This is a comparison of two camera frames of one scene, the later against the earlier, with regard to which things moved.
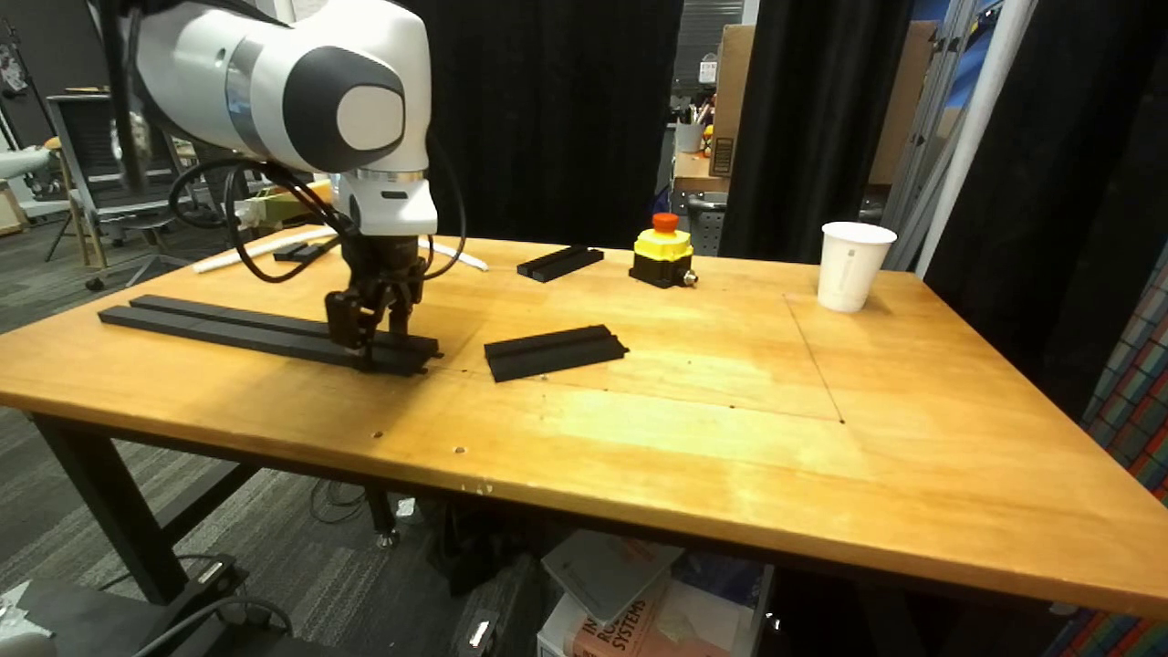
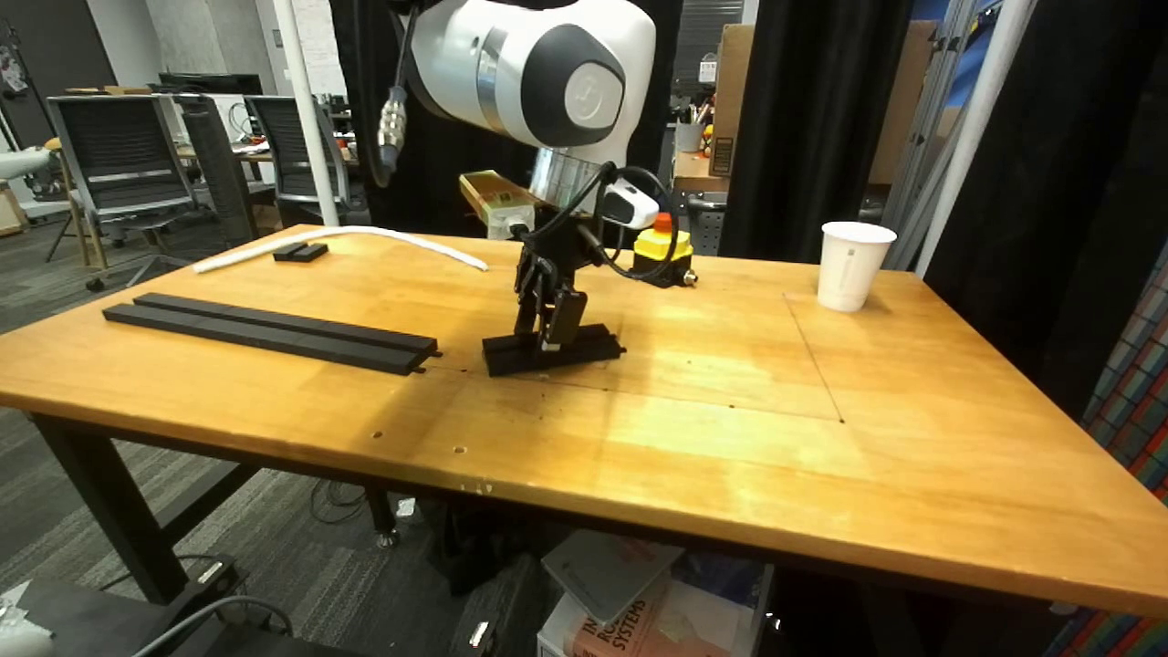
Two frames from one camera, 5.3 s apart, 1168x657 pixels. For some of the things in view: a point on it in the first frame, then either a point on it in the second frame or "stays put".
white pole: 1009,22 stays put
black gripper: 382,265 -> 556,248
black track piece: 401,355 stays put
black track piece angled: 543,352 stays put
